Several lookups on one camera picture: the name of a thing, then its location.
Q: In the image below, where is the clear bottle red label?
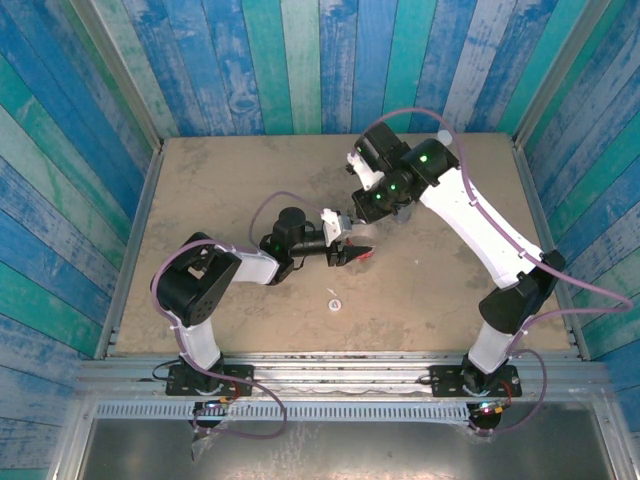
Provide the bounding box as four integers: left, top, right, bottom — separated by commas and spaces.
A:
344, 222, 384, 276

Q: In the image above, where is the steel sheet panel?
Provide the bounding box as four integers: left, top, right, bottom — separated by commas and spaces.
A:
74, 418, 619, 480

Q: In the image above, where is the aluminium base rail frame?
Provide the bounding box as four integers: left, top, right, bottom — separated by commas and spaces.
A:
74, 351, 614, 401

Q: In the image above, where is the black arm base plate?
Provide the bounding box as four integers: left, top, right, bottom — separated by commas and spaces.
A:
165, 363, 255, 399
430, 364, 522, 399

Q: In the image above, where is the slotted grey cable tray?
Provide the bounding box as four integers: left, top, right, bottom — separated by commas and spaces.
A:
93, 401, 474, 422

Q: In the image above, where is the aluminium side rail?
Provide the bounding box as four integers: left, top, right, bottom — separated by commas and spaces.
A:
510, 134, 594, 361
93, 142, 166, 360

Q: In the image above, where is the aluminium corner post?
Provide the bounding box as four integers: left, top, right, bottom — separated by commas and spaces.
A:
513, 0, 612, 149
68, 0, 165, 153

